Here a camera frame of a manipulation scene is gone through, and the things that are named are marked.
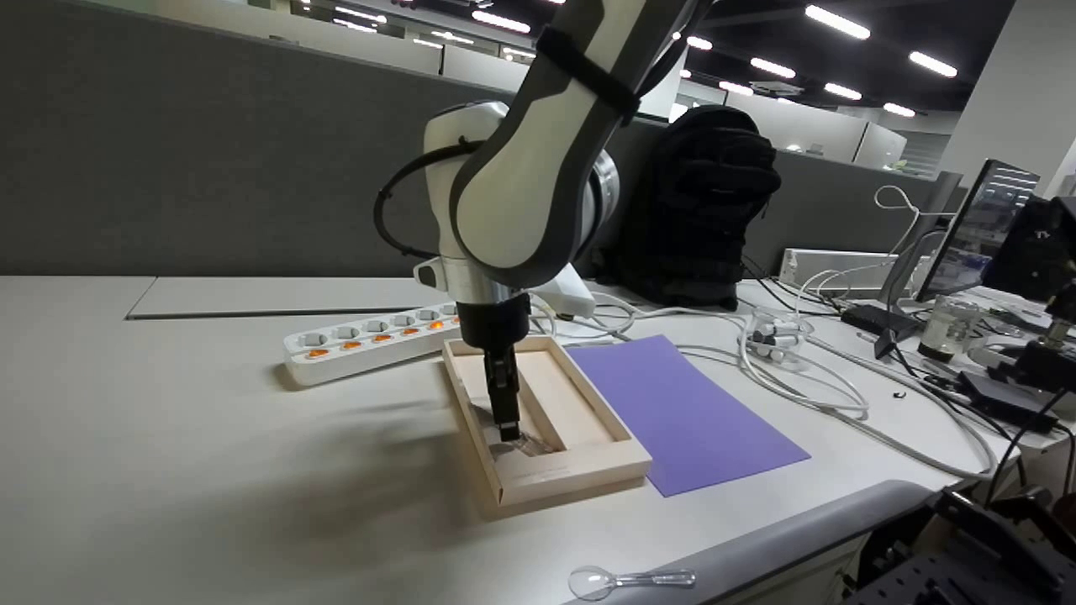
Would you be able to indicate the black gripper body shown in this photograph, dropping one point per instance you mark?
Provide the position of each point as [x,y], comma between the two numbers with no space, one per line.
[495,327]

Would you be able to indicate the clear plastic spoon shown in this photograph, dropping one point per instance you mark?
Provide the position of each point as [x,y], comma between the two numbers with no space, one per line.
[592,584]

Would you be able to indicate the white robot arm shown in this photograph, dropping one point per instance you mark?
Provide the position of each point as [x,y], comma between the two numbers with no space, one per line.
[510,205]

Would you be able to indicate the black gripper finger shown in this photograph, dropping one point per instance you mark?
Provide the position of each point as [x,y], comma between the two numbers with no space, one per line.
[495,392]
[510,374]

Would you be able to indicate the grey desk partition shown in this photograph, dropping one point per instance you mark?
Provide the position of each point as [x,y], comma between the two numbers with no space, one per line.
[136,145]

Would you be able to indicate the black backpack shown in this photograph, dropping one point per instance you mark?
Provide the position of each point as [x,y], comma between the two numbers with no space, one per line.
[680,235]

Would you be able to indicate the blue purple mat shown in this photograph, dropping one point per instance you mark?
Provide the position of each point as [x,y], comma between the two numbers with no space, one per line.
[695,433]

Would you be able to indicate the computer monitor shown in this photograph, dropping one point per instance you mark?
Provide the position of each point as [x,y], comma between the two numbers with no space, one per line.
[979,227]

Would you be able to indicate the wooden divided tray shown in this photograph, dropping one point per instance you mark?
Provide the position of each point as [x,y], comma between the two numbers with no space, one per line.
[570,442]

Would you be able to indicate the white power strip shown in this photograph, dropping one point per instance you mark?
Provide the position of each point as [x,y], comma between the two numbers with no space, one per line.
[367,343]

